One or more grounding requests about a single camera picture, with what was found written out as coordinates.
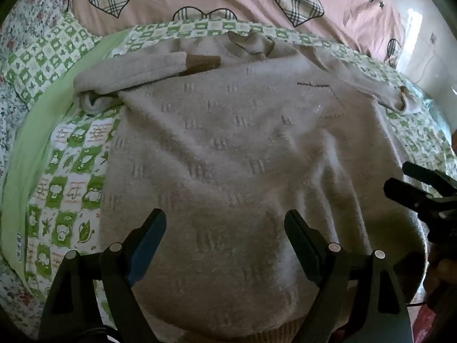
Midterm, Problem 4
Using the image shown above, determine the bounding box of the floral bed sheet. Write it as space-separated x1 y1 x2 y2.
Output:
0 0 83 329

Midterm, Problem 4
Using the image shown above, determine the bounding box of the green checked blanket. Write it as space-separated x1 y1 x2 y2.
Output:
0 18 457 329

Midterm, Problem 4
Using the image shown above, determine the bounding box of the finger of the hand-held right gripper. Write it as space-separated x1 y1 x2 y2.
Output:
383 178 457 219
402 161 457 198

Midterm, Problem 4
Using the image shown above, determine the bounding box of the grey knitted sweater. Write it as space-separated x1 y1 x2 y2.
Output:
73 30 429 343

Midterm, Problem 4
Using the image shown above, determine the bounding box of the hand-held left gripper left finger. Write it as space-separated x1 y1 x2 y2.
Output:
37 208 168 343

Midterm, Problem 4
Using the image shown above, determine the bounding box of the dark red cloth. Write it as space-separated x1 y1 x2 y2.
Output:
409 304 448 343

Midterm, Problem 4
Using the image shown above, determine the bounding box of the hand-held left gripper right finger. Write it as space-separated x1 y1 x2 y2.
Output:
284 209 415 343

